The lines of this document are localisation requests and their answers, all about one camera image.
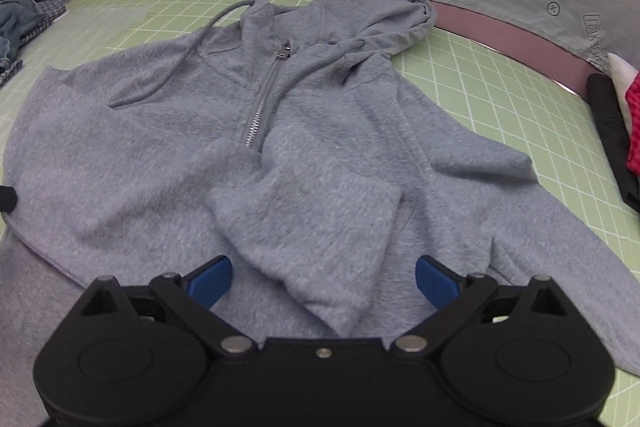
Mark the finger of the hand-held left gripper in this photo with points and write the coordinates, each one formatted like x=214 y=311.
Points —
x=7 y=199

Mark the black folded garment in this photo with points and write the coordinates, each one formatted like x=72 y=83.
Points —
x=610 y=127

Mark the pink backboard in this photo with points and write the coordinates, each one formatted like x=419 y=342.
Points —
x=500 y=37

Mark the white folded garment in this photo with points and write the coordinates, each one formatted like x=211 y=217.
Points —
x=620 y=72

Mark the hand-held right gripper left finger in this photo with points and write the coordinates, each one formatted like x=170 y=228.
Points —
x=210 y=279

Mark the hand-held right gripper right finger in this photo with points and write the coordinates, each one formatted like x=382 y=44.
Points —
x=436 y=279

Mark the green grid mat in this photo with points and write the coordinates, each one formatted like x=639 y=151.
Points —
x=525 y=97

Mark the red checked folded garment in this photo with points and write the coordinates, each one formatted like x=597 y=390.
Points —
x=634 y=117

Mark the grey zip hoodie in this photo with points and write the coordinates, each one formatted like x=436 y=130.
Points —
x=200 y=147

